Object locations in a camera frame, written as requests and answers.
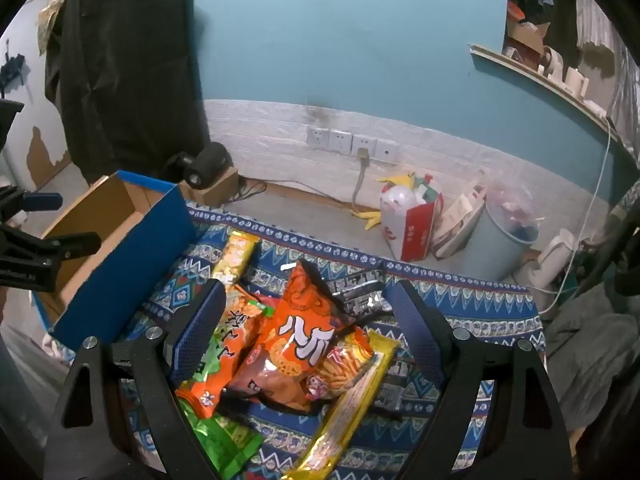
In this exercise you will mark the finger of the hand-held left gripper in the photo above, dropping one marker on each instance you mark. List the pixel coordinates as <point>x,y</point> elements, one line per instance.
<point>42,201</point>
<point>75,246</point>

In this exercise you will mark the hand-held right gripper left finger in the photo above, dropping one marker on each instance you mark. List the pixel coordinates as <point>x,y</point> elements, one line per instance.
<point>200,325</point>

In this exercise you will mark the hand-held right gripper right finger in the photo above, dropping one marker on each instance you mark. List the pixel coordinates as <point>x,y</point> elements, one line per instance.
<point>420,330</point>

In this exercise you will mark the orange and green snack packet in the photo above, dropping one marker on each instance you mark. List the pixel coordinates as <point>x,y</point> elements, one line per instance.
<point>227,360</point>

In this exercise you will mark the blue cardboard box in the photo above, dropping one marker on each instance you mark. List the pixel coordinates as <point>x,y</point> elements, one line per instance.
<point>125,270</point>

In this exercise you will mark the small yellow snack packet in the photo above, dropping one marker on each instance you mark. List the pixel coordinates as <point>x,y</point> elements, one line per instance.
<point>235,255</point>

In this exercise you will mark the orange stick snack packet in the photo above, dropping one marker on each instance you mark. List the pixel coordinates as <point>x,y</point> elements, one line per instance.
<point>345,365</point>

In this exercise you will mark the large orange snack packet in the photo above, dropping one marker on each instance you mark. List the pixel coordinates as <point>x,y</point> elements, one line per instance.
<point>300,330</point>

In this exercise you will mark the long yellow snack packet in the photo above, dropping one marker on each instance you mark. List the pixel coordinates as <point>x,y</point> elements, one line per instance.
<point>340,415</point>

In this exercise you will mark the silver snack packet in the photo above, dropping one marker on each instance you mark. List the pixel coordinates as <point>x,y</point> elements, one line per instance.
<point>372,307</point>

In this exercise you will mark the blue patterned blanket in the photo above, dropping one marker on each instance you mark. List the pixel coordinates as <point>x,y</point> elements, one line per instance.
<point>475,305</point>

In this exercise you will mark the black patterned snack packet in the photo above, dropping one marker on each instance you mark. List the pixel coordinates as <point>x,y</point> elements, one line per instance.
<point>392,385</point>
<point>357,282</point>

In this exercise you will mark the red and white bag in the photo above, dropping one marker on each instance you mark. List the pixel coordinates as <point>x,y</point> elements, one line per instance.
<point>415,232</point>

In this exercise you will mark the light blue waste bin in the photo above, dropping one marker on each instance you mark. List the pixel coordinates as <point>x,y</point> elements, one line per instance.
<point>480,250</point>

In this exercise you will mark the white paper bag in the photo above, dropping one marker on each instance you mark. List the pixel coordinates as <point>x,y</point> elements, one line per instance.
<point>462,220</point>

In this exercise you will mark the banana peel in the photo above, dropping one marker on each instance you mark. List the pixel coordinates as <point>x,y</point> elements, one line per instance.
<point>369,219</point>

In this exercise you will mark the white plastic bag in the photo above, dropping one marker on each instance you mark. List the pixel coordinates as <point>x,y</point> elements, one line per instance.
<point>397,197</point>

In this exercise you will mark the small brown cardboard box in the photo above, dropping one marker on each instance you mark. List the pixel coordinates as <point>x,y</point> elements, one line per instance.
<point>217,189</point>

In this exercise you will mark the white appliance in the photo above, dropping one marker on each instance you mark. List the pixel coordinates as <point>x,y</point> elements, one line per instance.
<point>552,260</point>

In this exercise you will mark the black round device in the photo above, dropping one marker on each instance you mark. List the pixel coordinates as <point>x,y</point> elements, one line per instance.
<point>205,165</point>

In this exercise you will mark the black hanging cloth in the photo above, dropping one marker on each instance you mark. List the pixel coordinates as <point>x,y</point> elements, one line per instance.
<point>125,60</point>

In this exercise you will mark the grey cloth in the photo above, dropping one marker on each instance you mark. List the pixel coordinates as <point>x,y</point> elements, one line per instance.
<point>590,350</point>

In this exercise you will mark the white container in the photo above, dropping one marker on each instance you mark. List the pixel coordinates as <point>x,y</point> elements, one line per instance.
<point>576,82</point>

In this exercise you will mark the tape roll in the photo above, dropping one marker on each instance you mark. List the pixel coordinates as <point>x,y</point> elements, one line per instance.
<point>554,61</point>

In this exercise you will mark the cardboard box on shelf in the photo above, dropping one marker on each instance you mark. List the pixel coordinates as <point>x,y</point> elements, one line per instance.
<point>525,32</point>

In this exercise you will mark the hanging striped cloth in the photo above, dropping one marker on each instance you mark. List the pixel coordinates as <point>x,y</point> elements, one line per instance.
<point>597,15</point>

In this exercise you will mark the dark wall hook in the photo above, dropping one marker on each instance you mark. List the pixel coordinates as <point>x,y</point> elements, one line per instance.
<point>12,67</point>

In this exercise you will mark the white wall socket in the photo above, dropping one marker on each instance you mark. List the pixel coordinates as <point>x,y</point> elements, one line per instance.
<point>340,141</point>
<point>363,144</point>
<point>385,149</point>
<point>318,137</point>

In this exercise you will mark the white wall shelf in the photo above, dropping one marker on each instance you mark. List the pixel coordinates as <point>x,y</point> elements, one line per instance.
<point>545,85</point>

